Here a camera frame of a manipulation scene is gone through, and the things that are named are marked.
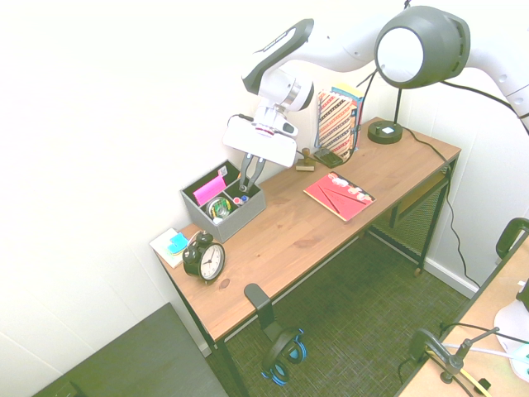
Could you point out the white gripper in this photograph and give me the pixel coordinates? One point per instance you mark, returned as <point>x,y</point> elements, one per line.
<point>260,142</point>

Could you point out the black marker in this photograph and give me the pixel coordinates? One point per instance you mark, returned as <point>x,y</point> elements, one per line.
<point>244,192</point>

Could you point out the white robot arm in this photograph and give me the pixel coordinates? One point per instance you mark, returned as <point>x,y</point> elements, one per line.
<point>330,45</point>

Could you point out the small white card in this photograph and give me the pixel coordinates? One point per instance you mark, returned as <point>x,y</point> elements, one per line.
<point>223,170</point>

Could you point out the pink sticky note pad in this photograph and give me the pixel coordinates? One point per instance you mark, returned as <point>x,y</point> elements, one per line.
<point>208,190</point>

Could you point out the clear tape roll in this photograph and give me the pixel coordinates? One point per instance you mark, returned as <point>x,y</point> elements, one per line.
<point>218,209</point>

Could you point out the grey desk organizer box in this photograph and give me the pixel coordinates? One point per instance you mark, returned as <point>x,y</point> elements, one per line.
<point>235,219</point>

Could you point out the wooden rubber stamp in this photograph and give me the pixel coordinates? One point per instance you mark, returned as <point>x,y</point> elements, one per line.
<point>306,163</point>

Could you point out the black calculator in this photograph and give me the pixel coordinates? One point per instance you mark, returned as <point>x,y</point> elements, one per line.
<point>328,157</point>

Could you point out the red sticky notes book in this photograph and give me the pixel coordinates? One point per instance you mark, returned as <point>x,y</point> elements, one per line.
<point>343,198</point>

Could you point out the patterned upright books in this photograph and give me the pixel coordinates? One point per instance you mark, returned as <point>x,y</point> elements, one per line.
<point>335,120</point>

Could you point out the black twin bell alarm clock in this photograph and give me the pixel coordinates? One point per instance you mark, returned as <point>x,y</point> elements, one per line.
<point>208,260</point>

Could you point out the white pad with blue notes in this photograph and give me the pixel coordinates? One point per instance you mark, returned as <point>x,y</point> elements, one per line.
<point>165,244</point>

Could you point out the yellow blue book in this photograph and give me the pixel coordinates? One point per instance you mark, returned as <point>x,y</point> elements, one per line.
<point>356,103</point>

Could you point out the black headphone hook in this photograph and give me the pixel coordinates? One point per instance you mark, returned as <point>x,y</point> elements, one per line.
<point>264,306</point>

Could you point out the black blue headphones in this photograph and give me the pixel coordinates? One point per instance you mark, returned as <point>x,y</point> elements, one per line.
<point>279,347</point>

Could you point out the black desk lamp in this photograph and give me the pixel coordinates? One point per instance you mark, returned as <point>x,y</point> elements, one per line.
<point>438,41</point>

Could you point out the black c-clamp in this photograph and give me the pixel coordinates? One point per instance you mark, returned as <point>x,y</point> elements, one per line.
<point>425,341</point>

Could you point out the yellow black tape strip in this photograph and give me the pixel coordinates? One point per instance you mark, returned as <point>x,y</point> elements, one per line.
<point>469,378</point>

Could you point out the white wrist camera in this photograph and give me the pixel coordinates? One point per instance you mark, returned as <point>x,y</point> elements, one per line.
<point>290,128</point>

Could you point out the black metal desk frame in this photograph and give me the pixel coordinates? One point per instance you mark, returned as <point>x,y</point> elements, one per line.
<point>417,223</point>

